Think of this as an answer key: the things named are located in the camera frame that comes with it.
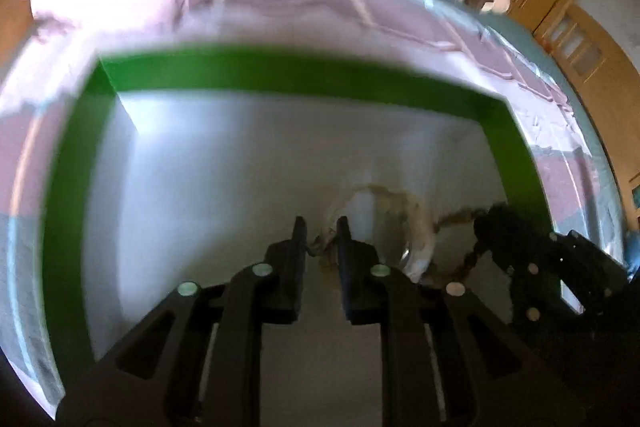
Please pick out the green cardboard box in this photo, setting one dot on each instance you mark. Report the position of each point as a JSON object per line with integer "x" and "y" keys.
{"x": 300, "y": 72}

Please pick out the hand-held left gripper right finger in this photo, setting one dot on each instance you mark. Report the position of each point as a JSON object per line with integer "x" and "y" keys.
{"x": 344, "y": 269}

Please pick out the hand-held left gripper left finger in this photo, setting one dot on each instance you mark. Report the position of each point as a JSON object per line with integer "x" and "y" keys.
{"x": 299, "y": 259}

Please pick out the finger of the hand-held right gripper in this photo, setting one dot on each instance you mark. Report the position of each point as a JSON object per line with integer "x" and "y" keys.
{"x": 592, "y": 272}
{"x": 525, "y": 257}

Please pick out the wooden slatted footboard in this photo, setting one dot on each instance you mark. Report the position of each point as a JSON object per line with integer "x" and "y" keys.
{"x": 575, "y": 52}

